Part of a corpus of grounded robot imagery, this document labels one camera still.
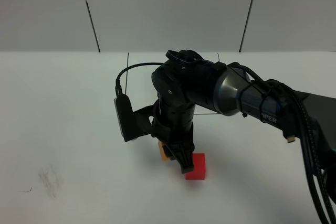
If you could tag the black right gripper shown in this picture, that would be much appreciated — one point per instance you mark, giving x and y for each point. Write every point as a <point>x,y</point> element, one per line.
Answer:
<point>174,127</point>

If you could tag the red cube block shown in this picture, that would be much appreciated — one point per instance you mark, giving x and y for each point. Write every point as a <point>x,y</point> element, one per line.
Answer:
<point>199,171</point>

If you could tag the orange cube block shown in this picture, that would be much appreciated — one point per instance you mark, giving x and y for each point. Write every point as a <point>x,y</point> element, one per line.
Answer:
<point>164,151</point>

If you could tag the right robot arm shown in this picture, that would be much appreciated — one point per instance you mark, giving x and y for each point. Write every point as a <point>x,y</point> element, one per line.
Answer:
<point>186,80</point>

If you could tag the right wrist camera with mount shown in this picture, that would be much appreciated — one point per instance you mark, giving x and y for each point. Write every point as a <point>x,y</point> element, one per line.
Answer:
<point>134,124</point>

